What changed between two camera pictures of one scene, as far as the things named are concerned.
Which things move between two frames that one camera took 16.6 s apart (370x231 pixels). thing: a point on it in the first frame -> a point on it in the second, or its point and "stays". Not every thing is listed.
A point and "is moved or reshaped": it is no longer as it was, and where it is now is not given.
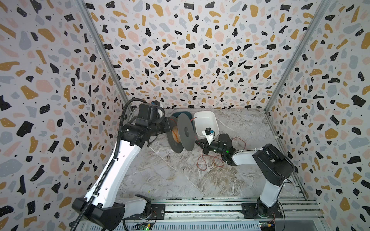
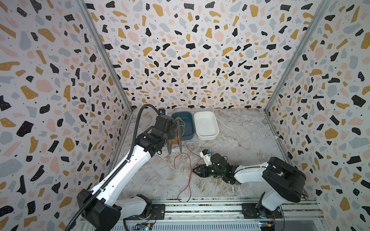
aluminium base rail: [228, 214] stays
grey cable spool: [182, 134] is moved or reshaped
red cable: [209, 155] -> [191, 171]
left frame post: [108, 61] stays
